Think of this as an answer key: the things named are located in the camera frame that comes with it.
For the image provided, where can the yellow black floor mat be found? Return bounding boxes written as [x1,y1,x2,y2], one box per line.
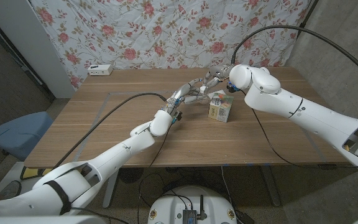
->
[21,166,53,180]

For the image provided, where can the black antenna module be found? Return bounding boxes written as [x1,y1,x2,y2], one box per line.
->
[182,195,208,224]

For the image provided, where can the grey floor cable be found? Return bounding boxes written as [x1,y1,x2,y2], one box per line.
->
[221,166,236,211]

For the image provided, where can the white power strip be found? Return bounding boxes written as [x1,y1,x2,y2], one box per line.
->
[87,63,114,77]

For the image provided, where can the white partition panel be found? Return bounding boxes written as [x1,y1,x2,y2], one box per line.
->
[0,0,76,100]

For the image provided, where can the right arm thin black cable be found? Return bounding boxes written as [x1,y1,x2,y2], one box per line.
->
[239,88,358,171]

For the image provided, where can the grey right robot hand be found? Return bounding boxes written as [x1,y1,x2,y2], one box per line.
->
[200,65,231,95]

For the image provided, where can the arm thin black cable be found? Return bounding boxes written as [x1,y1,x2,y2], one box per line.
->
[239,88,358,171]
[137,126,172,224]

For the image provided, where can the left arm thick black cable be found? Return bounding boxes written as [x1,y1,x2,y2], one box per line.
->
[53,91,168,169]

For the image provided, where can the colourful cardboard box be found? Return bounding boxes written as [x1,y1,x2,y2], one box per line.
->
[208,93,235,123]

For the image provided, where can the arm thick black cable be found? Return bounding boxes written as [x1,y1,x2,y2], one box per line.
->
[231,25,358,85]
[53,91,168,169]

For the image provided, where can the white table leg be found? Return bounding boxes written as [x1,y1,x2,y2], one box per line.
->
[102,169,120,209]

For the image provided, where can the floral backdrop cloth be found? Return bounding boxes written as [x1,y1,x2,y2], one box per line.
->
[29,0,312,90]

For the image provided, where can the white floor board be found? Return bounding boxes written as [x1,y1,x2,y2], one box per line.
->
[0,161,24,194]

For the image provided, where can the black backdrop pole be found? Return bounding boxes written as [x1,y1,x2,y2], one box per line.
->
[296,0,320,40]

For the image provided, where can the blue stool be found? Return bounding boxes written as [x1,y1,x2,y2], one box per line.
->
[0,111,54,162]

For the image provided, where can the black floor cable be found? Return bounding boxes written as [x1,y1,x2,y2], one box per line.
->
[137,172,169,208]

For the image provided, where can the grey table leg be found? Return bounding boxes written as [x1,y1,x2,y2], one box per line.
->
[261,164,282,208]

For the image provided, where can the grey sneaker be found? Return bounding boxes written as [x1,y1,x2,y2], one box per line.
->
[1,180,23,198]

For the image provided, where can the white robot torso base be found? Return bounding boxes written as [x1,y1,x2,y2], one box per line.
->
[147,185,237,224]

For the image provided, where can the right arm thick black cable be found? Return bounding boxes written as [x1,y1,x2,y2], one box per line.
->
[231,25,358,85]

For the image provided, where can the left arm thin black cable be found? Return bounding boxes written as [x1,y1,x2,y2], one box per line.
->
[137,126,172,224]

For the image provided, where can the black round perforated disc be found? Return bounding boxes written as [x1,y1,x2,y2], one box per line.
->
[118,167,144,184]

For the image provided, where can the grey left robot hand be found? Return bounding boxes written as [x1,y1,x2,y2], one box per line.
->
[163,78,208,116]

